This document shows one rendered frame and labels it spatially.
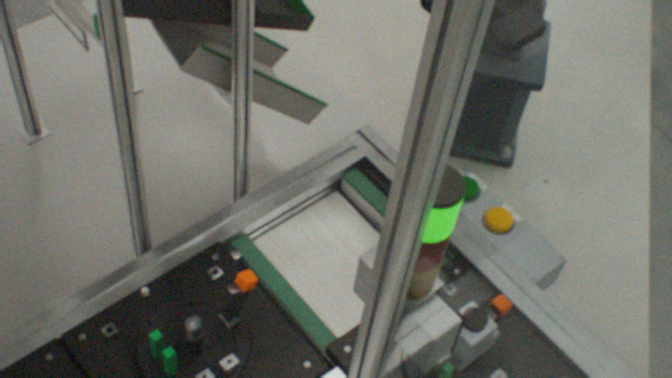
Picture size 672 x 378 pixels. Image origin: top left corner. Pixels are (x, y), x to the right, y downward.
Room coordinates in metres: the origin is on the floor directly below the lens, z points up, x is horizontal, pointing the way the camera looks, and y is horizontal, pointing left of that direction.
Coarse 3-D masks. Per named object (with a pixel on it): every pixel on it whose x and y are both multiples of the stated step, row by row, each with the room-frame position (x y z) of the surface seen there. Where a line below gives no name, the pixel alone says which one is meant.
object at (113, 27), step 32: (0, 0) 0.92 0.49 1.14; (96, 0) 0.70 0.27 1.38; (0, 32) 0.92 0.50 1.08; (128, 64) 0.70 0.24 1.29; (32, 96) 0.93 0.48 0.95; (128, 96) 0.70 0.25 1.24; (32, 128) 0.92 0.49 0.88; (128, 128) 0.70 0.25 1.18; (128, 160) 0.69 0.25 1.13; (128, 192) 0.70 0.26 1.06
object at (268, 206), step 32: (320, 160) 0.87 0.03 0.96; (352, 160) 0.88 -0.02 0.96; (256, 192) 0.80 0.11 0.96; (288, 192) 0.81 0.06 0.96; (320, 192) 0.84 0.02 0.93; (224, 224) 0.74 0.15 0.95; (256, 224) 0.75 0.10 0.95; (160, 256) 0.67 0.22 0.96; (192, 256) 0.67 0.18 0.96; (96, 288) 0.60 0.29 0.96; (128, 288) 0.61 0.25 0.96; (32, 320) 0.55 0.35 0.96; (64, 320) 0.55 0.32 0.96; (0, 352) 0.50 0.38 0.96
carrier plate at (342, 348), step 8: (352, 328) 0.59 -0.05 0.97; (344, 336) 0.58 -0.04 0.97; (352, 336) 0.58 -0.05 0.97; (336, 344) 0.57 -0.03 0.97; (344, 344) 0.57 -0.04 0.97; (352, 344) 0.57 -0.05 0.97; (328, 352) 0.56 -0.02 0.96; (336, 352) 0.56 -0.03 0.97; (344, 352) 0.56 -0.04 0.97; (352, 352) 0.56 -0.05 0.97; (336, 360) 0.55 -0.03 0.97; (344, 360) 0.55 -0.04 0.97; (344, 368) 0.54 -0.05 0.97
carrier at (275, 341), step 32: (224, 256) 0.68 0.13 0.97; (160, 288) 0.61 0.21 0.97; (192, 288) 0.62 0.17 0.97; (256, 288) 0.63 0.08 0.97; (96, 320) 0.55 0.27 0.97; (128, 320) 0.56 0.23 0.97; (160, 320) 0.56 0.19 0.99; (192, 320) 0.53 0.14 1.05; (224, 320) 0.56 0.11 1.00; (256, 320) 0.59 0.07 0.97; (288, 320) 0.59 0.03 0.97; (96, 352) 0.51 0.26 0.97; (128, 352) 0.52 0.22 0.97; (160, 352) 0.51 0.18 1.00; (192, 352) 0.52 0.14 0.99; (224, 352) 0.52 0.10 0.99; (256, 352) 0.54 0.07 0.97; (288, 352) 0.55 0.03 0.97
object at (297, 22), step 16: (128, 0) 0.76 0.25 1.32; (144, 0) 0.77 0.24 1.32; (160, 0) 0.79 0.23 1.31; (176, 0) 0.80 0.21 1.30; (192, 0) 0.81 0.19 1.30; (208, 0) 0.82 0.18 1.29; (224, 0) 0.83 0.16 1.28; (256, 0) 0.92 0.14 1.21; (272, 0) 0.94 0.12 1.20; (288, 0) 0.95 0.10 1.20; (128, 16) 0.76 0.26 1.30; (144, 16) 0.77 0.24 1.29; (160, 16) 0.78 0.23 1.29; (176, 16) 0.80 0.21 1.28; (192, 16) 0.81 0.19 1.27; (208, 16) 0.82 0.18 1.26; (224, 16) 0.83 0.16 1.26; (256, 16) 0.86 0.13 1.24; (272, 16) 0.87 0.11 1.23; (288, 16) 0.88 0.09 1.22; (304, 16) 0.90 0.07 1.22
